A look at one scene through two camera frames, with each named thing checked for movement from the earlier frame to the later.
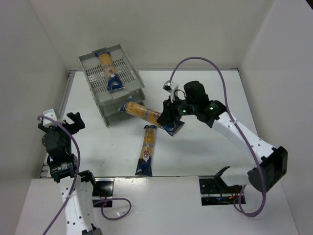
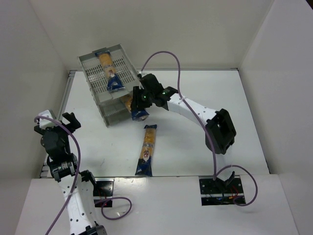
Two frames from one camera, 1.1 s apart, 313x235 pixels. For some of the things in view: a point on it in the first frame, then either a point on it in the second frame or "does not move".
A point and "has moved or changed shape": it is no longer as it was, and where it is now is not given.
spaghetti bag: [145, 166] does not move
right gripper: [168, 111] → [139, 101]
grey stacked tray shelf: [108, 102] does not move
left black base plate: [102, 190] does not move
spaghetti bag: [114, 82] does not move
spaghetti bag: [130, 106] has moved or changed shape
